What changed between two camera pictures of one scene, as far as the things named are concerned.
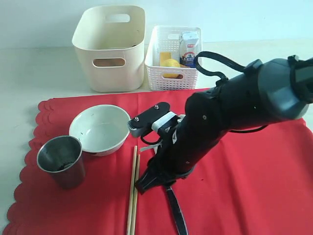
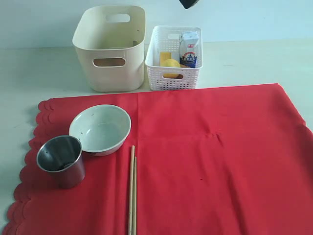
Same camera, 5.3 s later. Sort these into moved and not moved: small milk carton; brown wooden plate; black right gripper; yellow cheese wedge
Moved: black right gripper
Not moved: yellow cheese wedge; brown wooden plate; small milk carton
